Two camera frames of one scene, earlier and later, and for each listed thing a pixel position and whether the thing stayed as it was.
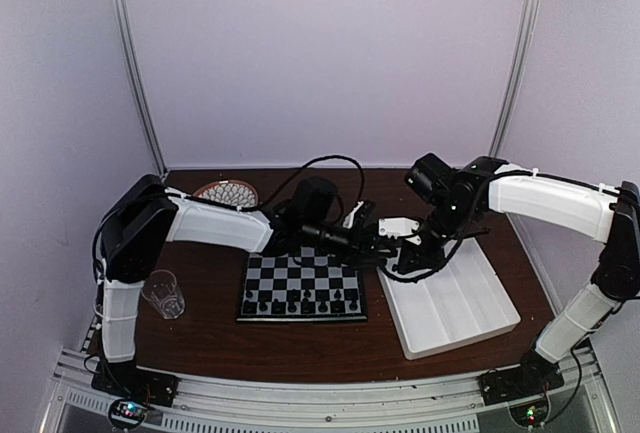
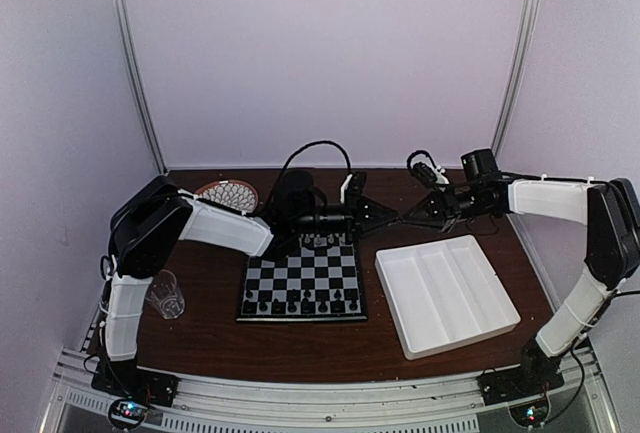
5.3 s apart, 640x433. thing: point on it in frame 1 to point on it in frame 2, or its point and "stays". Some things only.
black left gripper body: [354, 249] to [354, 214]
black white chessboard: [303, 287] stays
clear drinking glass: [160, 288] stays
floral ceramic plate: [228, 191] stays
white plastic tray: [464, 302] stays
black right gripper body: [434, 258] to [451, 207]
